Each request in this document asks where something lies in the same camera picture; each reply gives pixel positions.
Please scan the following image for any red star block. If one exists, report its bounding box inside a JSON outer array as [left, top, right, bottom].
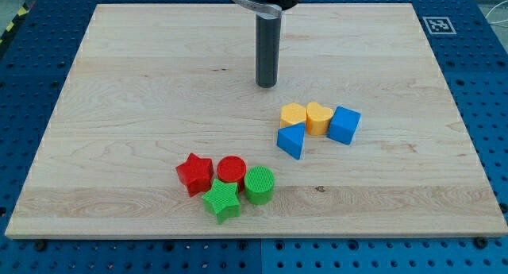
[[175, 153, 214, 197]]

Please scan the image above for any blue triangle block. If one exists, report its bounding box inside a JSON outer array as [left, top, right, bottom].
[[276, 122, 306, 160]]

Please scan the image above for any green cylinder block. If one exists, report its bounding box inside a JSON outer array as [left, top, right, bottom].
[[244, 166, 275, 205]]

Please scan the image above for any red cylinder block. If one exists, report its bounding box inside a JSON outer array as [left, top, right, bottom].
[[217, 156, 247, 192]]

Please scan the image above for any yellow pentagon block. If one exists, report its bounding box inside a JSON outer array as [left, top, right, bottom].
[[279, 102, 306, 128]]

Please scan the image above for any yellow heart block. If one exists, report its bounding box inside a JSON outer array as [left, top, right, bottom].
[[306, 102, 333, 136]]

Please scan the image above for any yellow black hazard tape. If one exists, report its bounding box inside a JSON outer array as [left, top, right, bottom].
[[1, 2, 30, 48]]

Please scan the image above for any blue cube block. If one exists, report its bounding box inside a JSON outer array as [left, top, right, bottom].
[[327, 106, 361, 145]]

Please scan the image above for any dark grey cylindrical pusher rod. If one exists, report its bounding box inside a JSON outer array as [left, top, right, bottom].
[[255, 15, 281, 88]]

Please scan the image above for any wooden board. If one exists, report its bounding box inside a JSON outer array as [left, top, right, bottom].
[[6, 3, 507, 239]]

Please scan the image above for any white cable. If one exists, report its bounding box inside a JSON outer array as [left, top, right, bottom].
[[484, 0, 508, 29]]

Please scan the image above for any green star block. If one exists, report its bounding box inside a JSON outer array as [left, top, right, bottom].
[[202, 179, 241, 225]]

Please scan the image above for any white fiducial marker tag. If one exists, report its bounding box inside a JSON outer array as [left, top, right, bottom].
[[422, 16, 456, 35]]

